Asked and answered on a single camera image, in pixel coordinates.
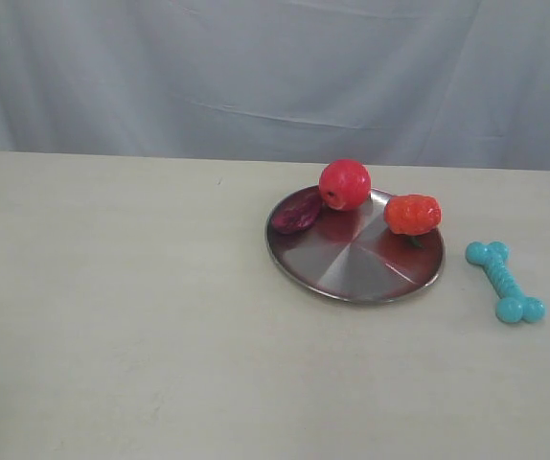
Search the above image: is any dark purple toy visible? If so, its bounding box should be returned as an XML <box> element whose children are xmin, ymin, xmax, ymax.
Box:
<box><xmin>270</xmin><ymin>195</ymin><xmax>323</xmax><ymax>235</ymax></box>

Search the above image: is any teal rubber toy bone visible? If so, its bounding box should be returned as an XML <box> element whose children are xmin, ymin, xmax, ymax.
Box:
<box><xmin>465</xmin><ymin>241</ymin><xmax>546</xmax><ymax>324</ymax></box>

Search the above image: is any round stainless steel plate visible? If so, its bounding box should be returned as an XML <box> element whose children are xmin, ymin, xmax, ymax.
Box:
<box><xmin>265</xmin><ymin>186</ymin><xmax>446</xmax><ymax>305</ymax></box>

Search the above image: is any red toy apple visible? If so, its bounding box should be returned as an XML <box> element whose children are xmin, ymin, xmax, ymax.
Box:
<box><xmin>318</xmin><ymin>159</ymin><xmax>371</xmax><ymax>211</ymax></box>

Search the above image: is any orange toy strawberry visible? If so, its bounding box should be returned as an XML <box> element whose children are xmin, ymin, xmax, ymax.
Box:
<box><xmin>383</xmin><ymin>194</ymin><xmax>442</xmax><ymax>248</ymax></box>

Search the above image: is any pale blue backdrop cloth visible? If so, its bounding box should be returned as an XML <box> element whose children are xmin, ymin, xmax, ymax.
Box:
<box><xmin>0</xmin><ymin>1</ymin><xmax>550</xmax><ymax>170</ymax></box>

